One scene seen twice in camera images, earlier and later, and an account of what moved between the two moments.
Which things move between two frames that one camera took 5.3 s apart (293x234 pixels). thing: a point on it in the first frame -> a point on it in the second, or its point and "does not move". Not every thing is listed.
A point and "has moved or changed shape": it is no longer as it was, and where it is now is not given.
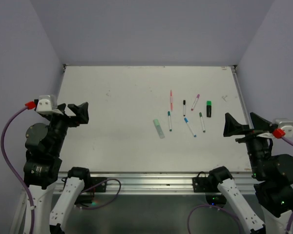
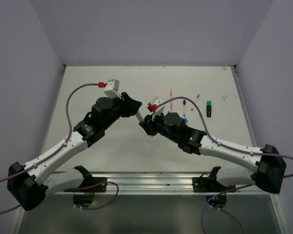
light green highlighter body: (158, 128) has moved or changed shape
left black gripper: (80, 111) -> (131, 107)
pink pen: (171, 99) does not move
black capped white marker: (184, 104) does not move
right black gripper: (231, 126) -> (148, 125)
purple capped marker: (195, 102) does not move
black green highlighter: (208, 108) does not move
